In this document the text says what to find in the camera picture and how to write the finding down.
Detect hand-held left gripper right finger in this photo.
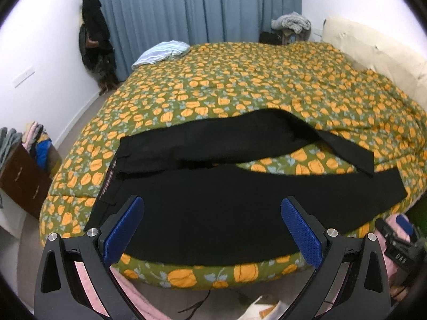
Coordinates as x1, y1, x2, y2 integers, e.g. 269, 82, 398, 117
280, 196, 392, 320

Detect cream tote bag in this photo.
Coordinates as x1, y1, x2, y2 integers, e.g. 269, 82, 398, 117
234, 295, 301, 320

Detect black bag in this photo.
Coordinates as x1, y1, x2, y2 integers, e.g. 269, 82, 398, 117
259, 31, 283, 45

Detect black pants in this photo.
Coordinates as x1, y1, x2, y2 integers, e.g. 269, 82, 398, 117
83, 108, 408, 267

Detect green floral bedspread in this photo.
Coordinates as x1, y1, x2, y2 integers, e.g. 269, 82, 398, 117
39, 40, 427, 290

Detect grey garment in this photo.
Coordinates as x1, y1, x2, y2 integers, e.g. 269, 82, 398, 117
0, 127, 23, 164

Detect black hanging coat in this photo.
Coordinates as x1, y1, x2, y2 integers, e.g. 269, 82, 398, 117
78, 0, 119, 95

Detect person's pink pajama clothing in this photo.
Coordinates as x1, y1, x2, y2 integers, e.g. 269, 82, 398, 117
73, 215, 417, 320

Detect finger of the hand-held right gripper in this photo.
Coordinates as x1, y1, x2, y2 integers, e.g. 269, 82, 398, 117
397, 215, 414, 239
375, 218, 396, 241

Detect white wall switch plate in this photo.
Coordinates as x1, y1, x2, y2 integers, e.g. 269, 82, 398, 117
13, 68, 35, 88

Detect pink garment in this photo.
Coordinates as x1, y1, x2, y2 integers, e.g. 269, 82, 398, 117
23, 121, 45, 154

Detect black floor cable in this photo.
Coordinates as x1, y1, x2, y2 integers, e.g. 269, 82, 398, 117
177, 290, 254, 314

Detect brown wooden cabinet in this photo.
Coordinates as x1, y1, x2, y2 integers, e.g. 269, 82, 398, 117
0, 143, 62, 220

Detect blue garment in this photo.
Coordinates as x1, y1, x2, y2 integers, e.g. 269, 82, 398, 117
35, 137, 54, 170

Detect grey crumpled cloth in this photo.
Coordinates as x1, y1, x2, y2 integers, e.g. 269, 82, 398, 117
271, 11, 311, 34

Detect black brown shoulder bag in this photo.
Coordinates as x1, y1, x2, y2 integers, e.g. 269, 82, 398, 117
79, 27, 101, 69

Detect cream headboard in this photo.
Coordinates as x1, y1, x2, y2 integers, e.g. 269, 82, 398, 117
322, 17, 427, 99

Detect blue curtain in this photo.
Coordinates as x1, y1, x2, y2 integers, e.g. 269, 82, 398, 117
87, 0, 302, 82

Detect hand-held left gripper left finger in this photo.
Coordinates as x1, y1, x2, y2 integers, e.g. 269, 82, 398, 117
33, 195, 145, 320

